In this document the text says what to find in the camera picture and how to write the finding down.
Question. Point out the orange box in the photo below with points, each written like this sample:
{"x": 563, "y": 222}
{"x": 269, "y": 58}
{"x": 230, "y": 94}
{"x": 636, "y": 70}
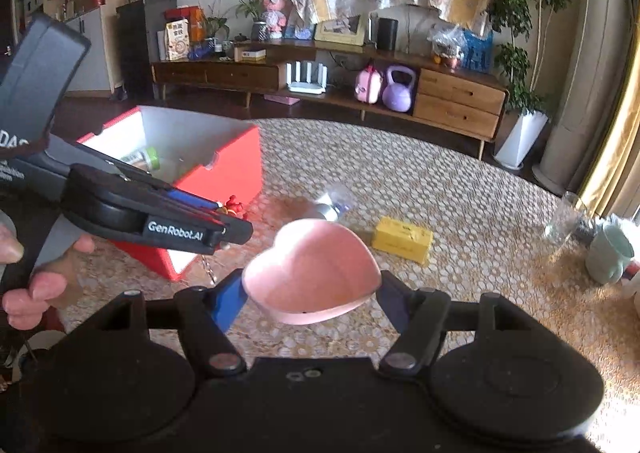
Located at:
{"x": 195, "y": 23}

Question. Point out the beige standing air conditioner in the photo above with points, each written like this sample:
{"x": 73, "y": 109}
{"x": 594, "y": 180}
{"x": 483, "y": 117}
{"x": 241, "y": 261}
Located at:
{"x": 580, "y": 83}

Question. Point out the small potted plant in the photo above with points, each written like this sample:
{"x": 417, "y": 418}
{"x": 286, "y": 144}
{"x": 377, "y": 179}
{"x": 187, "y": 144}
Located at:
{"x": 252, "y": 13}

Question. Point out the pink doll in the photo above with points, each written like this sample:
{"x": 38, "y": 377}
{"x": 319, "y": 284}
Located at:
{"x": 276, "y": 13}

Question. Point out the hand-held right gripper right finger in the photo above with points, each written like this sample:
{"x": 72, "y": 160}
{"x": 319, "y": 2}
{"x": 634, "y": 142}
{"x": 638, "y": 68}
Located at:
{"x": 395, "y": 305}

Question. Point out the red cardboard box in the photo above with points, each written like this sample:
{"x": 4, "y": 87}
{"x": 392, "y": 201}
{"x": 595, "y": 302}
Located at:
{"x": 230, "y": 168}

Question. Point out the black cylinder speaker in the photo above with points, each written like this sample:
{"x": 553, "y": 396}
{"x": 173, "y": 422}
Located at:
{"x": 387, "y": 35}

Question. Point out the white flat box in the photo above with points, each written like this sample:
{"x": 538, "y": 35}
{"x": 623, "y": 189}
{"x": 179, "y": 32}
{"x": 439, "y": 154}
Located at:
{"x": 250, "y": 54}

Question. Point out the pink small bag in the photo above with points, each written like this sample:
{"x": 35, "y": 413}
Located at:
{"x": 369, "y": 87}

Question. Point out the tall potted plant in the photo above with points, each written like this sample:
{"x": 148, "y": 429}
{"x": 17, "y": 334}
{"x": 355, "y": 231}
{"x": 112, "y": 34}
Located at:
{"x": 520, "y": 138}

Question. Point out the yellow curtain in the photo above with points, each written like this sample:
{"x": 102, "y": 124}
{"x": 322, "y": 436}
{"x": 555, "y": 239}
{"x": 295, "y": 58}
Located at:
{"x": 612, "y": 148}

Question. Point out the black cabinet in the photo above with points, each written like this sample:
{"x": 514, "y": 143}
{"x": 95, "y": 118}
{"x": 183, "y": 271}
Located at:
{"x": 137, "y": 48}

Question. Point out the light green mug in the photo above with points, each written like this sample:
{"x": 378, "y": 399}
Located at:
{"x": 607, "y": 253}

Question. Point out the wooden tv console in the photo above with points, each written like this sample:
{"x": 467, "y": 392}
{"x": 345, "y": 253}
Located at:
{"x": 457, "y": 103}

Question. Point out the purple kettlebell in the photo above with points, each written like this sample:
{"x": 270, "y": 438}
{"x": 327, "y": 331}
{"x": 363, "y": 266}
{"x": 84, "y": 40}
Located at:
{"x": 398, "y": 95}

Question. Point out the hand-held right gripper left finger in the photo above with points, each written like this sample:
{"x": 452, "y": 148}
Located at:
{"x": 227, "y": 303}

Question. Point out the pink heart-shaped dish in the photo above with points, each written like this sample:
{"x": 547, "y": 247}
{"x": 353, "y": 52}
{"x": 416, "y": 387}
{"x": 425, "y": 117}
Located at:
{"x": 310, "y": 273}

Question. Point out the small clear plastic container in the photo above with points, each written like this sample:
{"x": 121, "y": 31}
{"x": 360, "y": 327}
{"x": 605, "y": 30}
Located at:
{"x": 332, "y": 205}

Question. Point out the printed cereal box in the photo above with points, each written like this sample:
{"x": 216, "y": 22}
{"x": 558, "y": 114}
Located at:
{"x": 177, "y": 40}

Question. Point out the clear plastic bag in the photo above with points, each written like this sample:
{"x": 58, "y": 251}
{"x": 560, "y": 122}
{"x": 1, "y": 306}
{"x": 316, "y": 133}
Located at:
{"x": 447, "y": 45}

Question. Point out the green capped bottle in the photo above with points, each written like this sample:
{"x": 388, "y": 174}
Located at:
{"x": 145, "y": 159}

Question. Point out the person's left hand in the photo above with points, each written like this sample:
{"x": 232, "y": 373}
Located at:
{"x": 40, "y": 293}

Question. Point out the white router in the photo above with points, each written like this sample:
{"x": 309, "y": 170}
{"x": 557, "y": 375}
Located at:
{"x": 306, "y": 82}

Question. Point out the yellow small box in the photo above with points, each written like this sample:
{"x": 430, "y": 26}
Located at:
{"x": 402, "y": 239}

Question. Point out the clear glass jar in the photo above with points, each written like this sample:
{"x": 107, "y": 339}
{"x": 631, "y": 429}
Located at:
{"x": 565, "y": 220}

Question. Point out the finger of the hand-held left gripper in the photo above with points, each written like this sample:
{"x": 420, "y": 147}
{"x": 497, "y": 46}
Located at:
{"x": 175, "y": 228}
{"x": 187, "y": 198}

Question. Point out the flat pink box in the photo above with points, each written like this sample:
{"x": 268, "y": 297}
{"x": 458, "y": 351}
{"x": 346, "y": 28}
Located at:
{"x": 281, "y": 99}

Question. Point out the cream picture frame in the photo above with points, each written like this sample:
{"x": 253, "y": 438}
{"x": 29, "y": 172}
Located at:
{"x": 340, "y": 30}

